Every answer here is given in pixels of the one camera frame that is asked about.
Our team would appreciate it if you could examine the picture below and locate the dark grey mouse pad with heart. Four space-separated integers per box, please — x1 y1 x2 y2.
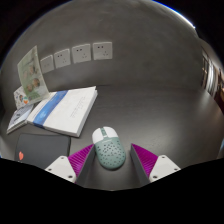
14 133 72 170

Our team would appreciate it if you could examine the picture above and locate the green menu sign in stand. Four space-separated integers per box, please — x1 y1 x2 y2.
17 45 50 106

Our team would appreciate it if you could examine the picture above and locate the small white colourful printed card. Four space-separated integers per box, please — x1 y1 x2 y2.
13 85 34 110

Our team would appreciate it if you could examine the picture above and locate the glass door with dark frame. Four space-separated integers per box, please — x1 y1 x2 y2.
199 54 224 108

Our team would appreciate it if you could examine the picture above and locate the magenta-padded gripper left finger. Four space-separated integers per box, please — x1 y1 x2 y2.
44 143 98 189

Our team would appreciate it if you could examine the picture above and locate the white and green perforated mouse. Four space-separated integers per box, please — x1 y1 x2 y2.
91 126 127 171

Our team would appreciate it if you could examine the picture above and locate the thin grey striped booklet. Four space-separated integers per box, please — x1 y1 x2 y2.
6 103 35 135

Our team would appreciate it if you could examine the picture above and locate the thick white book, blue stripe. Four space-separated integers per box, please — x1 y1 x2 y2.
26 85 99 138

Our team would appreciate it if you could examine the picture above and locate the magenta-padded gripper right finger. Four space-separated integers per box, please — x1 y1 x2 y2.
129 143 182 188

